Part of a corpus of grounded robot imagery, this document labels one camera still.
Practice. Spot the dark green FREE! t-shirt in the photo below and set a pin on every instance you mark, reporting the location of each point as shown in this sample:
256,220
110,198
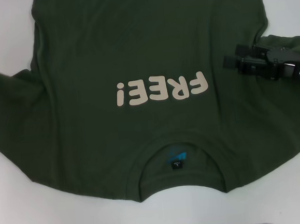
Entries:
144,34

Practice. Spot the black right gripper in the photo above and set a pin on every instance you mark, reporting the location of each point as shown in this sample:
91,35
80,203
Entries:
283,61

